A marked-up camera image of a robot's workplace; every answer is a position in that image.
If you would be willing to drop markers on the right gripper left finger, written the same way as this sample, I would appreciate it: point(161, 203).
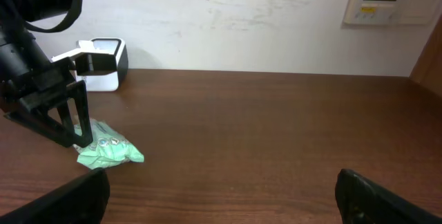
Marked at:
point(81, 201)

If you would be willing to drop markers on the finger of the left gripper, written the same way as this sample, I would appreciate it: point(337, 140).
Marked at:
point(44, 126)
point(76, 92)

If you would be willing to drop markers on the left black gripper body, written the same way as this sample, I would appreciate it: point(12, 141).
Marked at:
point(40, 91)

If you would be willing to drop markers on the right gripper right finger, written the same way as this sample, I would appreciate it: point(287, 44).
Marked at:
point(360, 200)

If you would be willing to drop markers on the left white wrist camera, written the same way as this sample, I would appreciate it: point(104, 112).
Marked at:
point(77, 51)

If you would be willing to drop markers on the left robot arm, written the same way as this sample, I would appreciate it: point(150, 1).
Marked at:
point(20, 52)

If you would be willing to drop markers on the mint green wipes pack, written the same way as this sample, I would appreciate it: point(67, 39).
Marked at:
point(108, 148)

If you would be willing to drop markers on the wall control panel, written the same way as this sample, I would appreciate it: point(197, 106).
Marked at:
point(389, 12)

